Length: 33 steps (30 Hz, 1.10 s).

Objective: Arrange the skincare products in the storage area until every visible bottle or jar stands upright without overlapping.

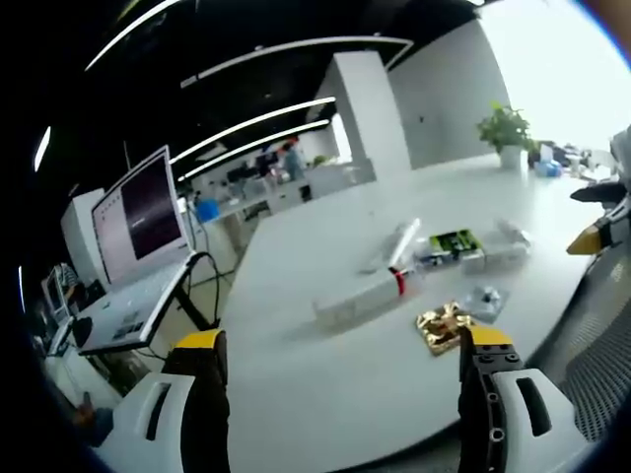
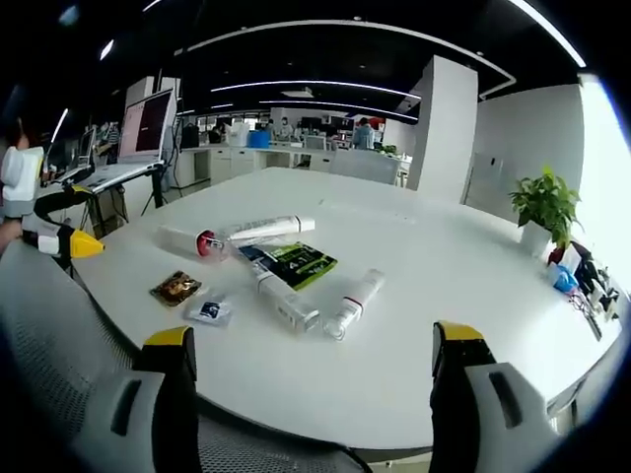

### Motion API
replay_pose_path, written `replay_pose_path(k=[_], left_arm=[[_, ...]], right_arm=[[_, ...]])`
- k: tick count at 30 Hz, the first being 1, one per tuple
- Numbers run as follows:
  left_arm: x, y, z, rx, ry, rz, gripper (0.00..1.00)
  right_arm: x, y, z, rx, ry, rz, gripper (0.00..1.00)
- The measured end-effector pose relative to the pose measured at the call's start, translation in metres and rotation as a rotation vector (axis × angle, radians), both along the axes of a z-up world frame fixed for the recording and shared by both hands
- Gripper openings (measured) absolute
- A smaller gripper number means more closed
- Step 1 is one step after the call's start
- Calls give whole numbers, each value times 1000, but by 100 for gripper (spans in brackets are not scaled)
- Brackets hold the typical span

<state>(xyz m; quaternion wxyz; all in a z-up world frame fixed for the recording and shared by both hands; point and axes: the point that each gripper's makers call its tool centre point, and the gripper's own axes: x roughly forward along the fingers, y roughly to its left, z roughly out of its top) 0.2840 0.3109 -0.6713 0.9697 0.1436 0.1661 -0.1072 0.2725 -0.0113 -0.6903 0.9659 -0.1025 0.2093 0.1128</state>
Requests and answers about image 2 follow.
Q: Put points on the clear blue print skincare sachet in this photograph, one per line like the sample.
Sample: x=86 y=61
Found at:
x=209 y=310

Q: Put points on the white cabinet row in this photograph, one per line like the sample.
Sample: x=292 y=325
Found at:
x=256 y=160

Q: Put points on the white skincare tube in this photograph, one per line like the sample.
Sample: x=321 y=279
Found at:
x=273 y=225

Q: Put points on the person's left hand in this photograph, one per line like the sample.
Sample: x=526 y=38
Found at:
x=7 y=237

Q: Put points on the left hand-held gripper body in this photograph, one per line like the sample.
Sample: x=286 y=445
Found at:
x=20 y=177

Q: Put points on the pile of small items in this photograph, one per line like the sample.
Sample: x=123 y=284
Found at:
x=584 y=283

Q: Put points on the green black skincare sachet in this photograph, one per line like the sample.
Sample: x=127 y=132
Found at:
x=296 y=263

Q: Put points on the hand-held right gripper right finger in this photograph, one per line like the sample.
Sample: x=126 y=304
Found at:
x=485 y=394

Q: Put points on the white skincare bottle red cap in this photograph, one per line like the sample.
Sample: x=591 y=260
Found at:
x=180 y=240

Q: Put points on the green potted plant white pot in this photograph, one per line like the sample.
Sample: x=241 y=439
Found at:
x=544 y=207

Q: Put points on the white skincare bottle clear cap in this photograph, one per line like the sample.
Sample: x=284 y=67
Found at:
x=283 y=300

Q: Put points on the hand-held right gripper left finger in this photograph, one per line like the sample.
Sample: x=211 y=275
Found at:
x=148 y=399

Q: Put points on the white skincare bottle red band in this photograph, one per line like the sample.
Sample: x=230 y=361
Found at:
x=357 y=300

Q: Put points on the brown skincare sachet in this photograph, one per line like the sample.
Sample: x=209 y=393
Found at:
x=176 y=288

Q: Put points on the laptop stand table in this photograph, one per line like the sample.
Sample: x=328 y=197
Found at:
x=118 y=189

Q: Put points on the grey mesh office chair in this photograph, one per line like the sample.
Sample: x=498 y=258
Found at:
x=59 y=355

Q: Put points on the open laptop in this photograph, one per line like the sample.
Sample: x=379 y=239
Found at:
x=143 y=133

